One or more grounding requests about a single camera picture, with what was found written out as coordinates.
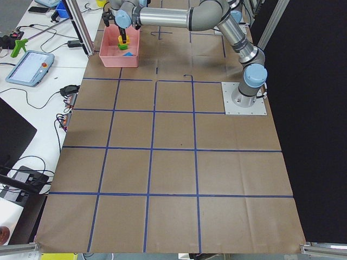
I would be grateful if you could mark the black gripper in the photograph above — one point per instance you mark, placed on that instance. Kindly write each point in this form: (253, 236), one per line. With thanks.
(122, 32)

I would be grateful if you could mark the yellow toy block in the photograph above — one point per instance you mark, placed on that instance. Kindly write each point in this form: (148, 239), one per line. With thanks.
(122, 42)

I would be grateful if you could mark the blue toy block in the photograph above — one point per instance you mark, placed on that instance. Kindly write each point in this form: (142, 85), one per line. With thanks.
(128, 54)

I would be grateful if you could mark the green toy block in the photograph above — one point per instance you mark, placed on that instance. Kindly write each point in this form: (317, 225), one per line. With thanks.
(123, 46)

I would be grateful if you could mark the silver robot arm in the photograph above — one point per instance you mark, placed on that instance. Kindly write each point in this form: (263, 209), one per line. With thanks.
(128, 4)
(207, 15)

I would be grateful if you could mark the pink plastic box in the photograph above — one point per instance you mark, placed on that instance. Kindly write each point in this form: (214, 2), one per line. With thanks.
(111, 55)

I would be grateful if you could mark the black power adapter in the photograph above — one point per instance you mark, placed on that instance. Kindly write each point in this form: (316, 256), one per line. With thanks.
(73, 44)

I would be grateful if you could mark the blue storage bin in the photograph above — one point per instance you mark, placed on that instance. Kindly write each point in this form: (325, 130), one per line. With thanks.
(61, 10)

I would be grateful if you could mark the black smartphone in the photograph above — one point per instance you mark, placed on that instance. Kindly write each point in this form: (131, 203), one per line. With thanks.
(38, 10)

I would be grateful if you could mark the robot teach pendant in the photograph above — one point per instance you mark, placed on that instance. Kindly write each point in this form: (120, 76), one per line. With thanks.
(31, 68)

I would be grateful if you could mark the reacher grabber tool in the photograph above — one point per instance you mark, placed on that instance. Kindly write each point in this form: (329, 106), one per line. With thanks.
(20, 44)

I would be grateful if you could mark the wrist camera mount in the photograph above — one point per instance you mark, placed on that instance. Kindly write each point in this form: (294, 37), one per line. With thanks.
(107, 16)

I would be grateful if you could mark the aluminium frame post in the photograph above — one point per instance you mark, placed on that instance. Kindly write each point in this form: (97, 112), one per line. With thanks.
(79, 25)

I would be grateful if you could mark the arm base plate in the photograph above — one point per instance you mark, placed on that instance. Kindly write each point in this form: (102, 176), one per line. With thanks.
(237, 104)

